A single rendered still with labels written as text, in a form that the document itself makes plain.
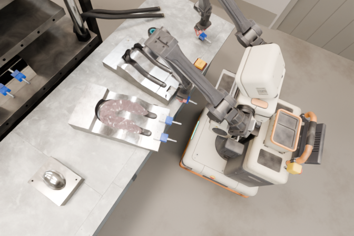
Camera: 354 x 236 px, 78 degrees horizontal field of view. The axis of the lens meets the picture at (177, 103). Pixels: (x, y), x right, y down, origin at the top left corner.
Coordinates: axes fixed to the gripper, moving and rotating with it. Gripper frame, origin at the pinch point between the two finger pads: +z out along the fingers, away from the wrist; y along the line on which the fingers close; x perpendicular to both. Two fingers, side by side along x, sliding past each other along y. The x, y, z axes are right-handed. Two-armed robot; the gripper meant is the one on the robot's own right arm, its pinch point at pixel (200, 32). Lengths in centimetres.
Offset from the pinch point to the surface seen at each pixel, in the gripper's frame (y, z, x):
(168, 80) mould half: 47.8, -4.8, 13.7
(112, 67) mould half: 66, -2, -18
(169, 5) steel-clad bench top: -4.8, 5.2, -36.4
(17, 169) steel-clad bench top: 140, 4, -5
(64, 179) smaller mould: 125, -2, 17
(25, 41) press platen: 94, -18, -52
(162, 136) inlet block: 75, -3, 36
